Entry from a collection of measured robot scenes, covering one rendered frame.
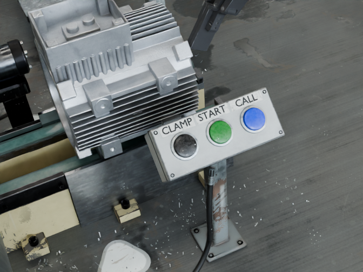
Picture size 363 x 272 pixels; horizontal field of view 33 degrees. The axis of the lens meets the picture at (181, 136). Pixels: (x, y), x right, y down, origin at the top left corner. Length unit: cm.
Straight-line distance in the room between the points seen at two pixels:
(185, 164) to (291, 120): 45
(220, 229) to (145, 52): 30
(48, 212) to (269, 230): 36
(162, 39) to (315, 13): 63
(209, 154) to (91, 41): 23
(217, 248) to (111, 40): 37
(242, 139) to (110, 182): 28
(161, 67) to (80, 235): 33
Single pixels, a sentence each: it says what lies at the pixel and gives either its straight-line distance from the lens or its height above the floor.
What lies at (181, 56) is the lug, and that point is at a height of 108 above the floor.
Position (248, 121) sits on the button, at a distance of 80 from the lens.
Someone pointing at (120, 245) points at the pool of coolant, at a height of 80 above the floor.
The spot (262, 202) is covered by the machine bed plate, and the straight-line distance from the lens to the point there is 106.
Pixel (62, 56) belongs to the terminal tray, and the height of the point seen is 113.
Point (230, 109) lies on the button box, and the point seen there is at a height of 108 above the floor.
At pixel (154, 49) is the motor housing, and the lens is 91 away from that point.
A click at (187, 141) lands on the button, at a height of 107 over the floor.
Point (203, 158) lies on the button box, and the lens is 78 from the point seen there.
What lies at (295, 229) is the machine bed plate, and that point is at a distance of 103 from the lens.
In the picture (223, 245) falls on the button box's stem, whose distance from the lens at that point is 100.
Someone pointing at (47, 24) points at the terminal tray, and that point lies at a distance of 93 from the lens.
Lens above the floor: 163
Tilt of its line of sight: 46 degrees down
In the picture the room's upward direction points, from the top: 6 degrees counter-clockwise
